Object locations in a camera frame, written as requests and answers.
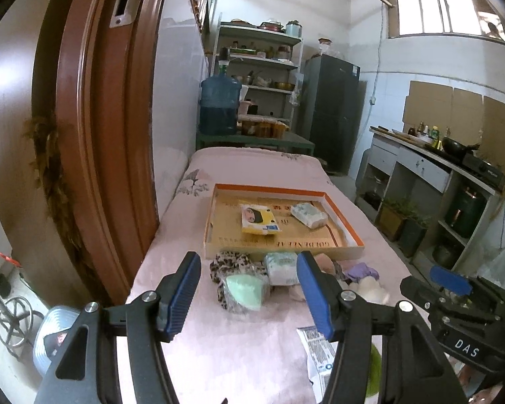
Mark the cardboard sheet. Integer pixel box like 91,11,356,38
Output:
451,88,485,136
482,96,505,205
403,81,454,128

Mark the yellow planter with plant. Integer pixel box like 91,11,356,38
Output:
379,200,409,242

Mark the grey plastic bucket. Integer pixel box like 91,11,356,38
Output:
33,305,82,377

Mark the orange-rimmed cardboard box tray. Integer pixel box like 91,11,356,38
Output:
204,183,366,261

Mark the grey kitchen counter cabinet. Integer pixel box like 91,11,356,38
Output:
356,126,505,278

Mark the metal cooking pot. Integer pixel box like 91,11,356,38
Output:
431,244,464,270

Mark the row of amber jars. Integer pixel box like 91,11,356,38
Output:
241,115,289,139

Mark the purple fabric piece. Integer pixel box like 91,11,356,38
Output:
345,262,381,284

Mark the dark grey refrigerator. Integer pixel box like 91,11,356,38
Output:
299,54,368,175

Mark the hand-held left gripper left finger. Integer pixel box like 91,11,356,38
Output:
34,251,203,404

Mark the metal door strike plate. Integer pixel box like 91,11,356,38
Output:
109,0,146,28

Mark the pink printed bedsheet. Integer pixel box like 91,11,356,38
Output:
124,147,442,404

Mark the dark green planter with plant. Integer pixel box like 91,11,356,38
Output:
398,214,430,257

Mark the leopard print scrunchie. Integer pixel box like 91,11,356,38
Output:
209,250,270,310

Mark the black wok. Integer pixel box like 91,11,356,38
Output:
441,136,480,156

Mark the yellow tissue packet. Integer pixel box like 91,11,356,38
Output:
238,203,282,236

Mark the dark green pot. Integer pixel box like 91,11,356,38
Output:
444,183,486,238

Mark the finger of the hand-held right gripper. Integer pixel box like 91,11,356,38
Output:
400,277,449,317
430,265,503,309

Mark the large white teal tissue pack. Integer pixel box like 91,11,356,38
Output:
263,252,300,287

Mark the metal wire stand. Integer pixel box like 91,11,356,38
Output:
0,297,45,358

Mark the barred window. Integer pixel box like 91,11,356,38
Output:
385,0,505,47

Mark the green fuzzy scrunchie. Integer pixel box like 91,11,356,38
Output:
364,343,383,396

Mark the white metal shelf rack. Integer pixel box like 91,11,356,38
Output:
212,23,304,135

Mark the small white tissue pack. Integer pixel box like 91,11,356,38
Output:
290,202,328,230

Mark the brown feather duster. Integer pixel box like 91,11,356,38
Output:
23,113,85,262

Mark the pink makeup sponge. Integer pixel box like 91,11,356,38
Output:
313,255,338,279

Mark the black gas stove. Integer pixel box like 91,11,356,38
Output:
461,151,505,190

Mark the white plush toy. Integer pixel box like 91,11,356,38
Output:
349,278,390,306

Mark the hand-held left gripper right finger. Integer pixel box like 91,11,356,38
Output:
297,250,468,404

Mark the brown wooden door frame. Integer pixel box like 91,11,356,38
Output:
31,0,173,308

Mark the blue white wipes packet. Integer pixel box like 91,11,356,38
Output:
296,326,340,402

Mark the green low table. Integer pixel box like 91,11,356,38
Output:
196,130,316,156

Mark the blue water jug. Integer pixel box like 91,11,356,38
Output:
199,46,243,136

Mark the clear round container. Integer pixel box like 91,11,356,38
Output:
219,273,270,314

